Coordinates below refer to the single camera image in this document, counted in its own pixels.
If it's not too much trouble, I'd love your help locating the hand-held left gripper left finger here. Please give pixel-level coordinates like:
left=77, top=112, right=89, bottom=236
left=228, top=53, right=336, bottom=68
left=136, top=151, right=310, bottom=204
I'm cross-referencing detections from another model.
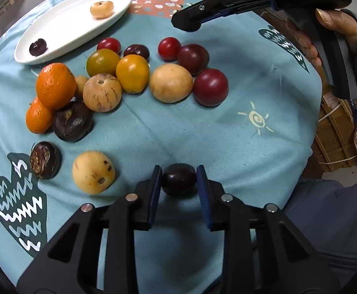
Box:
left=16, top=165, right=164, bottom=294

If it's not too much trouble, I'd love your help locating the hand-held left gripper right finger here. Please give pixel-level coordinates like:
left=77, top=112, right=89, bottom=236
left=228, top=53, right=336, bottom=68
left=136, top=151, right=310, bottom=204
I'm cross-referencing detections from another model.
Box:
left=196, top=165, right=341, bottom=294

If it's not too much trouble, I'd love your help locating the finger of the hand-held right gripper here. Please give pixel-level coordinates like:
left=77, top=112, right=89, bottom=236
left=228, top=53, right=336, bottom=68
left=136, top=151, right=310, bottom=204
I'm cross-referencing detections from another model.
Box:
left=171, top=0, right=279, bottom=32

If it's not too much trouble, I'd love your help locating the dark purple plum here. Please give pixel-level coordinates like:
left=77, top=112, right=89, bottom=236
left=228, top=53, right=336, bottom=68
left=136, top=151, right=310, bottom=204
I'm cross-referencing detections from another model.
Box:
left=29, top=38, right=48, bottom=57
left=123, top=44, right=150, bottom=62
left=161, top=163, right=197, bottom=196

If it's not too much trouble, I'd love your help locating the red cherry tomato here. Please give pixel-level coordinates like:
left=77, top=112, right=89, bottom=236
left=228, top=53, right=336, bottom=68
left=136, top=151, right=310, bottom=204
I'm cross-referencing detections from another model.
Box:
left=158, top=37, right=182, bottom=61
left=97, top=37, right=121, bottom=54

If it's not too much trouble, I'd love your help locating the dark red plum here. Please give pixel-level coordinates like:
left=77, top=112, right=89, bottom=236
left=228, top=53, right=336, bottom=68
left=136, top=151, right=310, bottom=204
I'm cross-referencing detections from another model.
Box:
left=177, top=44, right=210, bottom=75
left=193, top=69, right=229, bottom=107

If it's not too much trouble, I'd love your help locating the pale yellow spotted fruit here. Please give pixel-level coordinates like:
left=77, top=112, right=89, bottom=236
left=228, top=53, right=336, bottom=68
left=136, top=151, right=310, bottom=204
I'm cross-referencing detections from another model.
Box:
left=72, top=151, right=116, bottom=195

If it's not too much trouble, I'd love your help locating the tan pepino melon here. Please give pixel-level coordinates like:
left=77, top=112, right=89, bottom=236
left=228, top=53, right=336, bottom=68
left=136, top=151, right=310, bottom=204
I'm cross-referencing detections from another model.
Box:
left=149, top=63, right=194, bottom=103

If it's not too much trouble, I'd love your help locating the orange yellow tomato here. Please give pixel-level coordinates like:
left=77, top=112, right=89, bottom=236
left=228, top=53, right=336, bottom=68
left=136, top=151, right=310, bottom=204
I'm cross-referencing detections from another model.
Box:
left=115, top=54, right=150, bottom=94

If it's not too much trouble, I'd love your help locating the green yellow tomato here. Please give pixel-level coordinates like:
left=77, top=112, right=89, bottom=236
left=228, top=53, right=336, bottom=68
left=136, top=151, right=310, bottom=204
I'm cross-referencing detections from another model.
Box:
left=86, top=48, right=121, bottom=77

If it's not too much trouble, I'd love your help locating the dark passion fruit large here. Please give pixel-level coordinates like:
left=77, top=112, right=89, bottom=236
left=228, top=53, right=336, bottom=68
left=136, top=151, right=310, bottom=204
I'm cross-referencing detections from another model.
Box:
left=52, top=100, right=94, bottom=143

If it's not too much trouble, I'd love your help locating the striped pepino melon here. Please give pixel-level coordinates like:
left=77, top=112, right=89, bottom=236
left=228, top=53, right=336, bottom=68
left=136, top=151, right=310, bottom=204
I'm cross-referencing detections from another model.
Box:
left=82, top=73, right=123, bottom=113

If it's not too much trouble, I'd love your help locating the white plate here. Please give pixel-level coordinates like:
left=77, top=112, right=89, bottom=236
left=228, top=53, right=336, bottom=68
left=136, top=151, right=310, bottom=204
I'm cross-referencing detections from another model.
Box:
left=14, top=0, right=132, bottom=65

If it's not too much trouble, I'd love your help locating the small yellow loquat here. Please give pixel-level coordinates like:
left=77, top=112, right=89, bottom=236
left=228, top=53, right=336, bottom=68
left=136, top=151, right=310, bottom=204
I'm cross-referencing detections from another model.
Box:
left=74, top=75, right=89, bottom=97

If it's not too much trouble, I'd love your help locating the small mandarin orange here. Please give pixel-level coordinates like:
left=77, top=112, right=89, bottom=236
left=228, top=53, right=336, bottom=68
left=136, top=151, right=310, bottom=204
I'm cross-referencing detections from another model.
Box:
left=25, top=96, right=54, bottom=134

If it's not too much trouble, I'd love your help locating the large mandarin orange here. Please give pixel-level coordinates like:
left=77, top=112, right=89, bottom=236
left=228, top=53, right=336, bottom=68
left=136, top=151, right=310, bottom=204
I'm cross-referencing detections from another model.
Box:
left=36, top=63, right=77, bottom=111

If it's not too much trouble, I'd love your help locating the person's right hand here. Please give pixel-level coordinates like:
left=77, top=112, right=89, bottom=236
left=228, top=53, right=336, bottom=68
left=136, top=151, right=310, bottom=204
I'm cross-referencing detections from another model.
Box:
left=284, top=8, right=357, bottom=68

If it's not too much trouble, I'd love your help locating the small pale yellow fruit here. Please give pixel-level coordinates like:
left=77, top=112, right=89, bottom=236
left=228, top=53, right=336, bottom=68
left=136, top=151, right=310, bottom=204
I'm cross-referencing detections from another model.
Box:
left=90, top=1, right=115, bottom=19

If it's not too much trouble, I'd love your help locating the person's grey blue clothing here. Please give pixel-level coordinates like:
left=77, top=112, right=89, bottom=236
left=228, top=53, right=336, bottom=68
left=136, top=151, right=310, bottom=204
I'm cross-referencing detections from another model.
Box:
left=284, top=173, right=357, bottom=288

